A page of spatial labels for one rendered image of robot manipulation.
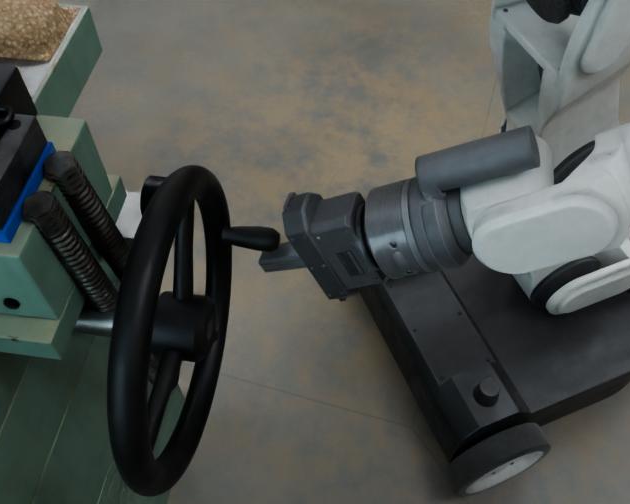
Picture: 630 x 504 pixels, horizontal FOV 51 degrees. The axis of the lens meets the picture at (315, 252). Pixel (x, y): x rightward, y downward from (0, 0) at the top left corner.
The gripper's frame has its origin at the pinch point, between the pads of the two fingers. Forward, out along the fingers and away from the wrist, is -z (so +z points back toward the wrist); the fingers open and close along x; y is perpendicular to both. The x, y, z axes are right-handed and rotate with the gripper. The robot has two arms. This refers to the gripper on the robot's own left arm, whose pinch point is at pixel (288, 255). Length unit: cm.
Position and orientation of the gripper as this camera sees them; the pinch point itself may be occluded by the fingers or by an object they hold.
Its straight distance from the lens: 67.4
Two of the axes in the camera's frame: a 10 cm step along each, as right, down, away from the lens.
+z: 8.6, -1.9, -4.8
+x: -4.6, -7.0, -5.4
